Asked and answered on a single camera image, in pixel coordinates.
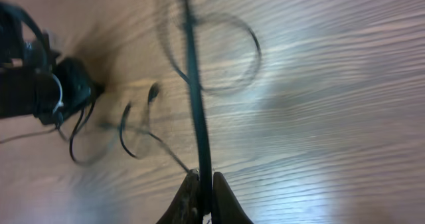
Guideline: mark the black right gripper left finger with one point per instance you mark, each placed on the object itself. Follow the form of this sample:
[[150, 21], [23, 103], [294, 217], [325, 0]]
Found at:
[[184, 208]]

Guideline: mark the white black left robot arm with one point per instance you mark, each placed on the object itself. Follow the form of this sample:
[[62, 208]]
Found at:
[[33, 81]]

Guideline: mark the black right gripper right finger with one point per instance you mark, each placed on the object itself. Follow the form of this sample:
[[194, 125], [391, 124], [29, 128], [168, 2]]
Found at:
[[225, 206]]

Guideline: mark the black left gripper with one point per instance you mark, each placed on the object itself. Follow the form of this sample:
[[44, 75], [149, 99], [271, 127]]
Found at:
[[78, 90]]

